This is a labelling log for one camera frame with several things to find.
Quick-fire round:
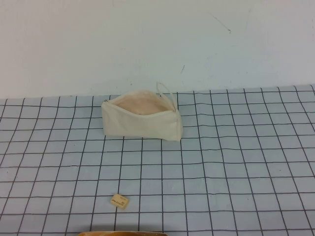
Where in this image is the orange-brown rounded object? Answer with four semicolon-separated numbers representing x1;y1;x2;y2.
78;231;169;236

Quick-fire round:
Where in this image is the cream fabric pencil case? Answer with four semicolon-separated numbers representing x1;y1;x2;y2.
101;82;183;143

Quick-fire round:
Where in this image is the blue grid tablecloth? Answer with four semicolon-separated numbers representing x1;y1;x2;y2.
0;84;315;236

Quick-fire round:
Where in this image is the small cream eraser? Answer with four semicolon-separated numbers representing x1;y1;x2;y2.
109;193;130;205

